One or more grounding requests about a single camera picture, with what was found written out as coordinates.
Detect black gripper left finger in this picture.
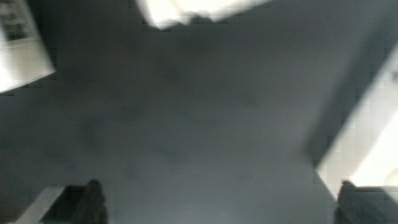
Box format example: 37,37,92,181
16,179,108,224

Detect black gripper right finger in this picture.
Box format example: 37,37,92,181
334,181,398,224

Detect white table leg with tag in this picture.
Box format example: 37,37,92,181
135,0,271,30

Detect white square table top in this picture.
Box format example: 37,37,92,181
316,46,398,197

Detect white obstacle fence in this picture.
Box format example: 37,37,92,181
0,0,55,93

